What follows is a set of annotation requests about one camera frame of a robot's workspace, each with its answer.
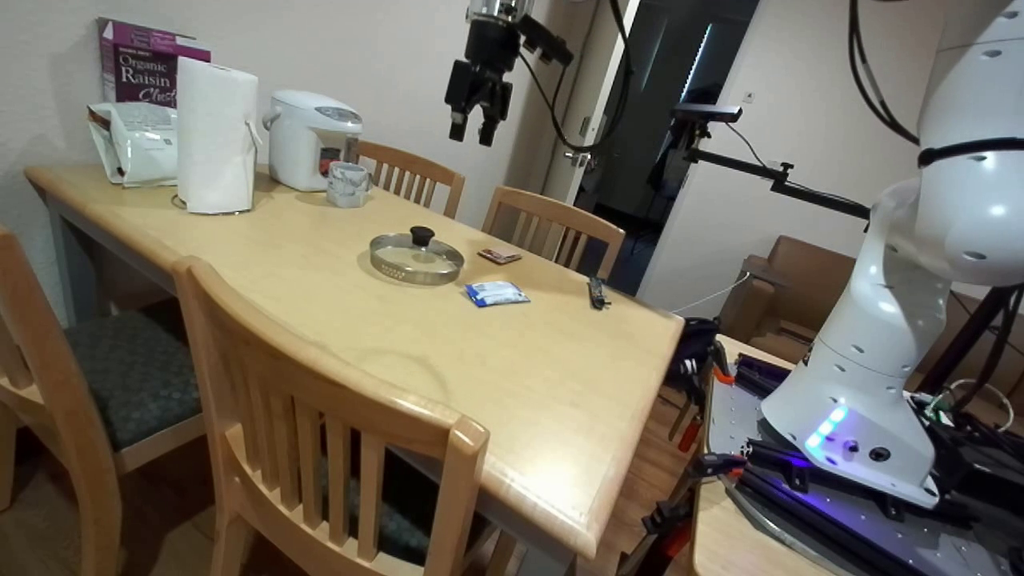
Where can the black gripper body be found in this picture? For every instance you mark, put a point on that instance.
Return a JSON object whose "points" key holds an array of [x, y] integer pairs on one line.
{"points": [[489, 44]]}

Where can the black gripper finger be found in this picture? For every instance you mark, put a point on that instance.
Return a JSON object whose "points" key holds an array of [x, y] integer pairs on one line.
{"points": [[462, 100], [498, 100]]}

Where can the glass lid with black knob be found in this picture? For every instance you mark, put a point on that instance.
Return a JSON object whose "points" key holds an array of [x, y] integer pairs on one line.
{"points": [[418, 261]]}

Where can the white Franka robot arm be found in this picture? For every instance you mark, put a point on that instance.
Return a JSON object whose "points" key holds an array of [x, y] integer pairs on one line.
{"points": [[907, 320]]}

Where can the white and blue packet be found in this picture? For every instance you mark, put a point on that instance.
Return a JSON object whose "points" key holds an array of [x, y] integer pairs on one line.
{"points": [[498, 293]]}

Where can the light wooden slatted chair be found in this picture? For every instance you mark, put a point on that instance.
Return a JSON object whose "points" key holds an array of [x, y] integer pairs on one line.
{"points": [[553, 219], [53, 417], [410, 172], [320, 428]]}

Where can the small glass jar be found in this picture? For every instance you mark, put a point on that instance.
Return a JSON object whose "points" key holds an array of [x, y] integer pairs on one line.
{"points": [[345, 186]]}

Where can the white electric water boiler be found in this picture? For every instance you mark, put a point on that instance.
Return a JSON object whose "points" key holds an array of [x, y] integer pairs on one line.
{"points": [[305, 139]]}

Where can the white paper towel roll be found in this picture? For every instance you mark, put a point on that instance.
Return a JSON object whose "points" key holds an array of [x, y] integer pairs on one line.
{"points": [[216, 139]]}

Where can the purple cereal box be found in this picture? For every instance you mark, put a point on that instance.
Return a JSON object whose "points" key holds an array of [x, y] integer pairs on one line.
{"points": [[144, 66]]}

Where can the white plastic bag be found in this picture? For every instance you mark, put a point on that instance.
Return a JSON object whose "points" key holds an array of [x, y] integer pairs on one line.
{"points": [[133, 146]]}

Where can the brown cardboard box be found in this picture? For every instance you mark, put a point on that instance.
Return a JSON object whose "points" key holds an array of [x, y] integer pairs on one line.
{"points": [[787, 290]]}

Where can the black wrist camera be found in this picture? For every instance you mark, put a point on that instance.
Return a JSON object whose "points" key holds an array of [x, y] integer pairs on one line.
{"points": [[545, 41]]}

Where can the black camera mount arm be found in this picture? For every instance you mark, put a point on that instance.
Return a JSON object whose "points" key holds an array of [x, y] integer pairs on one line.
{"points": [[768, 172]]}

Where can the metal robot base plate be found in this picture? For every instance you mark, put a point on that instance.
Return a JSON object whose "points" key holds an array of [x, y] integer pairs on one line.
{"points": [[852, 524]]}

